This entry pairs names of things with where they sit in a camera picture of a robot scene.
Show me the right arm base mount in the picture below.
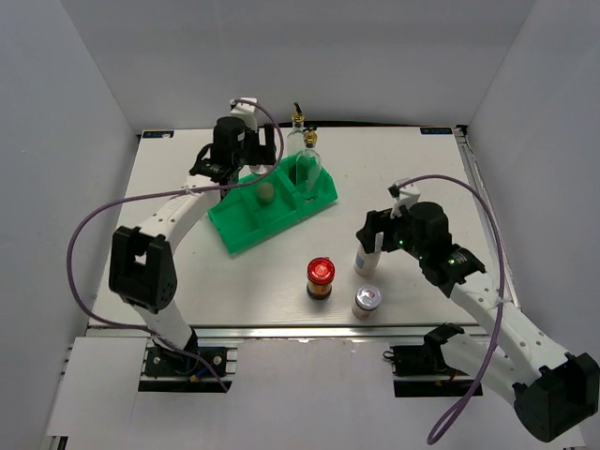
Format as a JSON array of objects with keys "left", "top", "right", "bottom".
[{"left": 382, "top": 323, "right": 473, "bottom": 398}]

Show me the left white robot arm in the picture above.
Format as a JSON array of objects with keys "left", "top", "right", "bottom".
[{"left": 109, "top": 116, "right": 276, "bottom": 375}]

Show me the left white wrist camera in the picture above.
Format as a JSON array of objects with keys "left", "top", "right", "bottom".
[{"left": 230, "top": 97, "right": 258, "bottom": 131}]

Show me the right aluminium table rail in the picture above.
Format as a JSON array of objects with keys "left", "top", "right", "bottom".
[{"left": 453, "top": 125, "right": 522, "bottom": 310}]

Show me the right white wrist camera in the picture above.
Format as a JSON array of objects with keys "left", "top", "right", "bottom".
[{"left": 388, "top": 178, "right": 421, "bottom": 218}]

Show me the red lid dark sauce jar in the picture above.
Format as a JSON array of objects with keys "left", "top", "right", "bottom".
[{"left": 307, "top": 257, "right": 336, "bottom": 301}]

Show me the glass bottle gold black pourer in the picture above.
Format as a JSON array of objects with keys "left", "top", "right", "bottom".
[{"left": 295, "top": 127, "right": 322, "bottom": 201}]

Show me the blue label silver lid shaker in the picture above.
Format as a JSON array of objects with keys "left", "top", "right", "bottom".
[{"left": 353, "top": 244, "right": 381, "bottom": 278}]

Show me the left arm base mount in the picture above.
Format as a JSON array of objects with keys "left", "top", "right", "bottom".
[{"left": 138, "top": 345, "right": 237, "bottom": 394}]

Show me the blue table label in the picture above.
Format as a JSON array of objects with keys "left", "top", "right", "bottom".
[
  {"left": 419, "top": 127, "right": 454, "bottom": 136},
  {"left": 142, "top": 130, "right": 174, "bottom": 139}
]

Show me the front aluminium table rail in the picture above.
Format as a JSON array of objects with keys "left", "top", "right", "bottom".
[{"left": 84, "top": 324, "right": 487, "bottom": 341}]

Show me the aluminium table rail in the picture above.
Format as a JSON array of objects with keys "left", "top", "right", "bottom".
[
  {"left": 84, "top": 324, "right": 487, "bottom": 341},
  {"left": 453, "top": 125, "right": 522, "bottom": 310}
]

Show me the jar with silver lid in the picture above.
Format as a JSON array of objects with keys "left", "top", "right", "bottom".
[{"left": 249, "top": 165, "right": 276, "bottom": 205}]

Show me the green three-compartment bin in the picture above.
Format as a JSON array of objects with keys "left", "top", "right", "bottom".
[{"left": 208, "top": 157, "right": 338, "bottom": 255}]

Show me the glass bottle with dark bottom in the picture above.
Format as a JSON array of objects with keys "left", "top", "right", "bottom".
[{"left": 287, "top": 102, "right": 305, "bottom": 185}]

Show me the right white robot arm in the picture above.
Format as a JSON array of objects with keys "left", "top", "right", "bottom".
[{"left": 356, "top": 202, "right": 599, "bottom": 443}]

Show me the small red label spice jar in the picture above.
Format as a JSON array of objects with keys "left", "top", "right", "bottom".
[{"left": 352, "top": 285, "right": 382, "bottom": 319}]

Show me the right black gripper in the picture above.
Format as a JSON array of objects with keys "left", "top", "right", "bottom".
[{"left": 356, "top": 207, "right": 428, "bottom": 261}]

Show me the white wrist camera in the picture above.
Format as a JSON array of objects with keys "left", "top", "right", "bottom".
[
  {"left": 230, "top": 97, "right": 258, "bottom": 131},
  {"left": 388, "top": 178, "right": 421, "bottom": 218}
]

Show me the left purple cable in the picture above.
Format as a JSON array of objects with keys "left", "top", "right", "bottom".
[{"left": 67, "top": 98, "right": 285, "bottom": 393}]

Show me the right blue table label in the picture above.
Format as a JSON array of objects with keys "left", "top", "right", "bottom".
[{"left": 419, "top": 127, "right": 454, "bottom": 136}]

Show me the left blue table label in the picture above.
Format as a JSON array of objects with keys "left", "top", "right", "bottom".
[{"left": 142, "top": 130, "right": 174, "bottom": 139}]

